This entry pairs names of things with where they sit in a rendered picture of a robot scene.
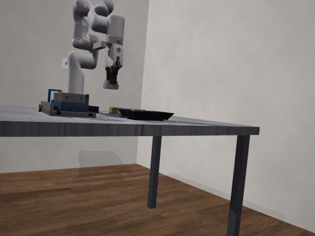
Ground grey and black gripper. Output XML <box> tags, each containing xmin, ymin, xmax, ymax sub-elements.
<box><xmin>104</xmin><ymin>43</ymin><xmax>123</xmax><ymax>84</ymax></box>

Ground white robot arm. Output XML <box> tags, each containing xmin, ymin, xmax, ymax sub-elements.
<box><xmin>67</xmin><ymin>0</ymin><xmax>125</xmax><ymax>94</ymax></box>

